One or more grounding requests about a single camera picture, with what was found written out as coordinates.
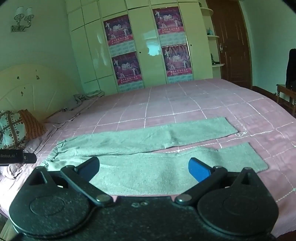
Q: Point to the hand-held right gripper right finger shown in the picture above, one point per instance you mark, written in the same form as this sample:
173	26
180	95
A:
198	170

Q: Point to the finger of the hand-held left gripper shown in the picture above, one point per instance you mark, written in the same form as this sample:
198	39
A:
30	158

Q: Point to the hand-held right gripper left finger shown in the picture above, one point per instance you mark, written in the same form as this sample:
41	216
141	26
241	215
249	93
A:
89	166

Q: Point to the grey-green towel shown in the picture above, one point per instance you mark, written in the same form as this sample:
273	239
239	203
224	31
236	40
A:
150	171

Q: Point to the teal patterned pillow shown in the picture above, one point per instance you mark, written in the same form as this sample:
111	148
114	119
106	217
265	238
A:
11	129

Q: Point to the orange striped pillow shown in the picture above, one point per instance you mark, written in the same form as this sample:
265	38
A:
32	126

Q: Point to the lilac bed sheet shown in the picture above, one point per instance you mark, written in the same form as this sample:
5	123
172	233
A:
57	119

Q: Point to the cream bed headboard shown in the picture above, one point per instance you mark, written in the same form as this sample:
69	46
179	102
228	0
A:
34	92

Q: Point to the pink checked bed quilt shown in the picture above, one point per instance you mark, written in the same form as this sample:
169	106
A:
185	104

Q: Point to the grey crumpled blanket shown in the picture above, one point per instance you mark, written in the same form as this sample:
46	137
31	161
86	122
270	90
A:
81	98

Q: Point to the dark shelf ornament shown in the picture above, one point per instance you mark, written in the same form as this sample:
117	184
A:
215	62

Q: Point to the wooden chair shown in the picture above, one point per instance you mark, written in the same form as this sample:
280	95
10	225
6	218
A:
285	89

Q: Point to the corner shelf unit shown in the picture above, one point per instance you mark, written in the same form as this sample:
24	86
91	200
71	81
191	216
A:
214	36

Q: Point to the dark cloth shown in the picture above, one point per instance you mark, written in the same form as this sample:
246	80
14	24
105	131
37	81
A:
291	69

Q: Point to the small teal bottle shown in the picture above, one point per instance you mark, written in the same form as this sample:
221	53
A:
210	31

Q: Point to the cream wardrobe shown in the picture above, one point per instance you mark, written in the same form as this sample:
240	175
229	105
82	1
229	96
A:
138	34

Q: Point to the brown wooden door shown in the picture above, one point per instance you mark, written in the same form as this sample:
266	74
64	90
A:
231	27

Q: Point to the wall poster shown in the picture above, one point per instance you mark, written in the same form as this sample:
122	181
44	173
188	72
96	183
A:
177	62
119	32
168	23
127	70

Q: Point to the wall lamp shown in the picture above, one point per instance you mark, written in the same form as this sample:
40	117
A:
22	17

